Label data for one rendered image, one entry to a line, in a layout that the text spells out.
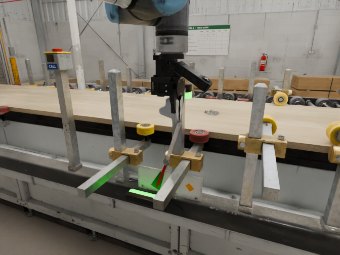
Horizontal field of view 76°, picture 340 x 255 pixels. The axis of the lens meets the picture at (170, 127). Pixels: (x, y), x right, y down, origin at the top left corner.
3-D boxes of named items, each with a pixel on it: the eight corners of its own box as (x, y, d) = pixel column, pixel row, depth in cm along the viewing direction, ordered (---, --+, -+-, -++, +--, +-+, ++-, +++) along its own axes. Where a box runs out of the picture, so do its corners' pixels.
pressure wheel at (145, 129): (157, 149, 101) (157, 125, 97) (140, 152, 97) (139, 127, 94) (151, 142, 107) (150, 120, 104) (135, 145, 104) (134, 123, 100)
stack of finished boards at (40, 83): (79, 82, 887) (79, 78, 882) (30, 91, 666) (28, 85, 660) (63, 81, 905) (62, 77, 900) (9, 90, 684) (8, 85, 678)
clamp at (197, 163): (200, 172, 76) (200, 159, 74) (164, 165, 80) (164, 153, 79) (203, 165, 81) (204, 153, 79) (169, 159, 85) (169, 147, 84)
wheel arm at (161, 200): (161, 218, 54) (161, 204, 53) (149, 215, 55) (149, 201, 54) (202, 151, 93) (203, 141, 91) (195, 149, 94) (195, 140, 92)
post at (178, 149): (180, 210, 85) (182, 86, 70) (171, 208, 86) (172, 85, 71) (182, 205, 88) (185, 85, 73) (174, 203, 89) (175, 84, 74)
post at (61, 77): (75, 171, 100) (59, 70, 86) (67, 169, 102) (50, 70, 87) (82, 167, 104) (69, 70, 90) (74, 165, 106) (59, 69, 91)
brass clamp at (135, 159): (136, 167, 85) (135, 155, 83) (107, 161, 90) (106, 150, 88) (143, 160, 90) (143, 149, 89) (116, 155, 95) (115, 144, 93)
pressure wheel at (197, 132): (205, 161, 89) (206, 135, 85) (186, 158, 91) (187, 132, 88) (209, 154, 96) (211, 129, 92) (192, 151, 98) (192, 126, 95)
